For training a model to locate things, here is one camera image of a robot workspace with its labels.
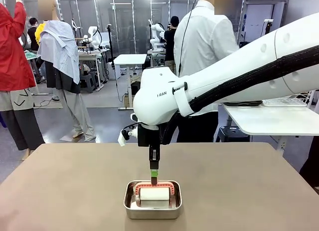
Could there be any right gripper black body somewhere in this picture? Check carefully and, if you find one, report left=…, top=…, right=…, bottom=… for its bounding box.
left=138, top=123, right=161, bottom=165

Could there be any rectangular steel container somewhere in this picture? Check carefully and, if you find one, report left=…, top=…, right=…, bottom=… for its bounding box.
left=124, top=180, right=182, bottom=220

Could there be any white standing desk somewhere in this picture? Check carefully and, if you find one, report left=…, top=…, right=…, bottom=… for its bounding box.
left=113, top=53, right=148, bottom=111

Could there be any grey plastic stool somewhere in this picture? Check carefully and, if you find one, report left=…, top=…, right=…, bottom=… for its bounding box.
left=79, top=74, right=97, bottom=94

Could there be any black stool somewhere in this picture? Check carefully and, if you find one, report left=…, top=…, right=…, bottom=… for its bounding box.
left=215, top=125, right=250, bottom=143

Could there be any person in black clothes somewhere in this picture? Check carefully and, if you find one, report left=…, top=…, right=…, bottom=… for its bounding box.
left=163, top=15, right=180, bottom=76

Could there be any black pole stand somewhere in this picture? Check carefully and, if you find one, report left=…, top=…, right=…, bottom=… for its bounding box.
left=106, top=23, right=116, bottom=68

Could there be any person in white shirt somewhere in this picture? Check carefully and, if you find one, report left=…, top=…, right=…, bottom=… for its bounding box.
left=173, top=0, right=240, bottom=143

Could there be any white side table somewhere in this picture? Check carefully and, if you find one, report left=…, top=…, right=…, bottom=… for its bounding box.
left=221, top=101, right=319, bottom=152

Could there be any mannequin in blue shirt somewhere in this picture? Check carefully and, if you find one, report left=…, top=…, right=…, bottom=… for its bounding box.
left=36, top=0, right=97, bottom=142

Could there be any person in yellow top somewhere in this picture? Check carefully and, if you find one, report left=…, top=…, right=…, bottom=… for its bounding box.
left=34, top=22, right=47, bottom=45

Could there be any person in dark jacket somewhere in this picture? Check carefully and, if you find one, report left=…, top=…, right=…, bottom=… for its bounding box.
left=26, top=16, right=41, bottom=52

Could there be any mannequin in red jacket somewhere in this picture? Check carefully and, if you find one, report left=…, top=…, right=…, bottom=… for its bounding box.
left=0, top=0, right=46, bottom=160

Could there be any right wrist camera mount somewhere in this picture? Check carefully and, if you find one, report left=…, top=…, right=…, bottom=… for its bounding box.
left=117, top=123, right=139, bottom=147

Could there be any black braided cable sleeve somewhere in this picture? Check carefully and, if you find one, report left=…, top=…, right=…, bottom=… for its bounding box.
left=189, top=45, right=319, bottom=113

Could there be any black camera tripod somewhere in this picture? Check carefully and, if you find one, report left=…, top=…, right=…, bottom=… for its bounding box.
left=263, top=18, right=274, bottom=35

